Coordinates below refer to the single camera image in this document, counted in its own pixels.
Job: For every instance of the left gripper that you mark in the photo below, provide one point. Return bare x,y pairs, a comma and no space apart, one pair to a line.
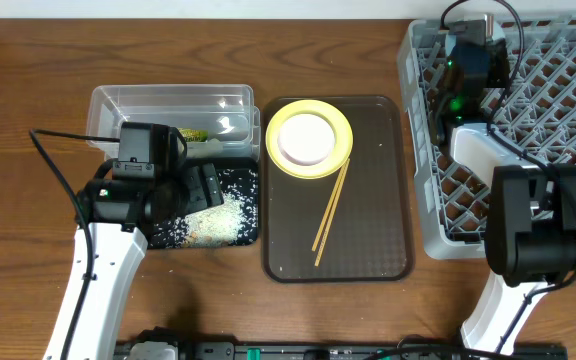
204,185

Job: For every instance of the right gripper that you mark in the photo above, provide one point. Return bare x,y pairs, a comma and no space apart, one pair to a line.
471,62

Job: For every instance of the green snack wrapper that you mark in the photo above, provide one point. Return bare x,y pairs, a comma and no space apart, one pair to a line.
194,135

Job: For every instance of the yellow plate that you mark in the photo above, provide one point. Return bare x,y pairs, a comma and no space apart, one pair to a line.
340,125

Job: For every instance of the light blue bowl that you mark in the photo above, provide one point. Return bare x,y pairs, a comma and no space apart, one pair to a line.
450,46

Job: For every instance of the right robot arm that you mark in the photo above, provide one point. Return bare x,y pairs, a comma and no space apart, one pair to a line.
530,231

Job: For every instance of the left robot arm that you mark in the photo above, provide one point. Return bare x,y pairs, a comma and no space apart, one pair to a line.
107,255

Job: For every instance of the rice and peanut waste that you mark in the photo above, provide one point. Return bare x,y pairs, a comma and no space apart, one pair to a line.
218,222

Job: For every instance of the black waste tray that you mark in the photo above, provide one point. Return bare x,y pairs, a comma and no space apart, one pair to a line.
250,200

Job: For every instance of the grey dishwasher rack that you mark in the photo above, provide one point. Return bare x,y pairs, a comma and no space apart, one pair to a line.
540,116

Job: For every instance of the clear plastic bin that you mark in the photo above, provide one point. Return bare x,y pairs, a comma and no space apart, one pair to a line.
226,111

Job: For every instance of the lower wooden chopstick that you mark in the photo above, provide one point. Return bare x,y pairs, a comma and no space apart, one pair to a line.
320,251

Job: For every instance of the wooden chopstick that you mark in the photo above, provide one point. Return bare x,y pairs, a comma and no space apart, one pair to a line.
331,205
320,251

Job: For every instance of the upper wooden chopstick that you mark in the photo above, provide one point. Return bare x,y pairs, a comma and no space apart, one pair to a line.
331,205

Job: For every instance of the brown serving tray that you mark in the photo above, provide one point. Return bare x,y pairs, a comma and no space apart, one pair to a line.
371,238

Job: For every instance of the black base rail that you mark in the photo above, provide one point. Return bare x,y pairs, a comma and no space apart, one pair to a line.
161,343

